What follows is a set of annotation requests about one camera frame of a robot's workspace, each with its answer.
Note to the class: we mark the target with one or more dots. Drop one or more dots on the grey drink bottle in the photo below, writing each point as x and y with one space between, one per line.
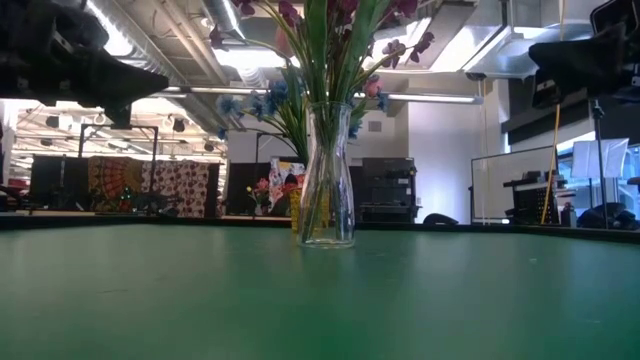
568 216

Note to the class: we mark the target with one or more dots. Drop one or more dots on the dark office chair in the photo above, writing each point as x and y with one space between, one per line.
605 217

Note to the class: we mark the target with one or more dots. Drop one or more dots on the colourful poster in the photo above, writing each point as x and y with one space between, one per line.
280 172

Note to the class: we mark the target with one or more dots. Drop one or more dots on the small pink flower vase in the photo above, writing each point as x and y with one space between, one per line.
261 192

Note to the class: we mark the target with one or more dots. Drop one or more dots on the silver vent hood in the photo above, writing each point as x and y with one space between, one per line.
500 45

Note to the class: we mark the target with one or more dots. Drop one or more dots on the glass partition panel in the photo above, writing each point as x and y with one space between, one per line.
500 170

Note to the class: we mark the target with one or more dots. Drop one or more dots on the orange mandala tapestry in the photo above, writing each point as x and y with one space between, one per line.
112 180

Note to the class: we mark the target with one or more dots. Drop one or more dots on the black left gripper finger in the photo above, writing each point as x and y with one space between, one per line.
130 82

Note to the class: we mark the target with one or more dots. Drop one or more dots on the green table mat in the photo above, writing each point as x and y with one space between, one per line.
320 310

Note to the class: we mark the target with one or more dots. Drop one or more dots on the white floral tapestry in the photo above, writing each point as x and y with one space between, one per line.
175 180

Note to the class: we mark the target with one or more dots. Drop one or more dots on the black camera gantry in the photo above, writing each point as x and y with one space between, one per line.
145 128

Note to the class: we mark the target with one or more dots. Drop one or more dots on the clear glass vase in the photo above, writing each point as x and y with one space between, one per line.
345 220

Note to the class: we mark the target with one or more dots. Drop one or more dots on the black tripod stand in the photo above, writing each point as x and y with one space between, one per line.
597 115

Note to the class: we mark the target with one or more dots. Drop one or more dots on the white sheet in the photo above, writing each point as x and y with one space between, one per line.
600 157

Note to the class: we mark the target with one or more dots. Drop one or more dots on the black pegboard desk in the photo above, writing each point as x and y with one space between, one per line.
535 200

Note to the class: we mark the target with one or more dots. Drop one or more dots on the black equipment rack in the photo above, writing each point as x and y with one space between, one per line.
387 190

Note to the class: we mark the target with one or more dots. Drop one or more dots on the black partition panel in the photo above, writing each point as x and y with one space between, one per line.
240 190
55 180

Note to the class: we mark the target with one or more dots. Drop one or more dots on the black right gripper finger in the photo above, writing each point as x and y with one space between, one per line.
580 62
547 95

